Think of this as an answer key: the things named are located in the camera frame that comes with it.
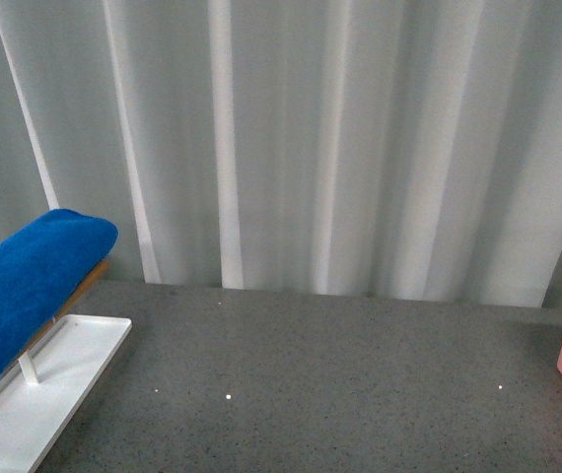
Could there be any white pleated curtain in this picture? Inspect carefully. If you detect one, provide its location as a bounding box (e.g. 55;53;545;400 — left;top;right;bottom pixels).
0;1;562;307

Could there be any blue microfiber cloth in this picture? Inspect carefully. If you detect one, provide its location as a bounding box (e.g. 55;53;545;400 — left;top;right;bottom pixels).
0;209;118;376

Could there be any white rack with wooden bars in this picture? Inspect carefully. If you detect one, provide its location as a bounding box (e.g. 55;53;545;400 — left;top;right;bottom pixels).
0;260;132;472

